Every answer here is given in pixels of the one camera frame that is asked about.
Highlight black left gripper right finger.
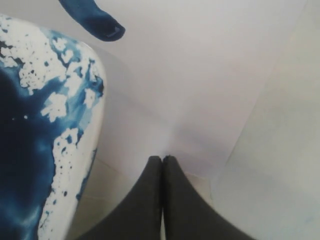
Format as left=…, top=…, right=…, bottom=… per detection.
left=162, top=155, right=252, bottom=240

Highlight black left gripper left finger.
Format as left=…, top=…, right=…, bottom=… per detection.
left=78, top=156, right=162, bottom=240

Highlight black paintbrush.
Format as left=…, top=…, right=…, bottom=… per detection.
left=59, top=0, right=126, bottom=42

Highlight white square paint dish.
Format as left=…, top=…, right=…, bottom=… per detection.
left=0, top=14, right=106, bottom=240

